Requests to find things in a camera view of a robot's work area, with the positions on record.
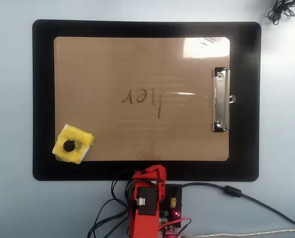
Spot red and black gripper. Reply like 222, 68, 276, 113
133, 165, 167, 189

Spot yellow sponge with black knob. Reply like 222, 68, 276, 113
52, 123, 97, 164

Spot electronics control board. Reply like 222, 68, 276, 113
158, 183, 184, 238

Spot brown clipboard board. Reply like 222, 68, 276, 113
53, 36, 230, 162

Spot metal clipboard clip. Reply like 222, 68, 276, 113
213, 66, 237, 133

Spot black rubber mat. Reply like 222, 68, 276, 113
32, 19, 262, 182

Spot black arm servo wires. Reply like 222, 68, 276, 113
87, 168, 138, 238

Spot thin red wire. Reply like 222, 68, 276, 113
159, 217, 192, 232

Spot black power cable with ferrite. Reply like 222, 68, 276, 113
181, 182, 295, 228

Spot silver braided USB cable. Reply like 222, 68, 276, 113
184, 227, 295, 238

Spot tangled thin black cable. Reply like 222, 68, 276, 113
267, 0, 295, 25

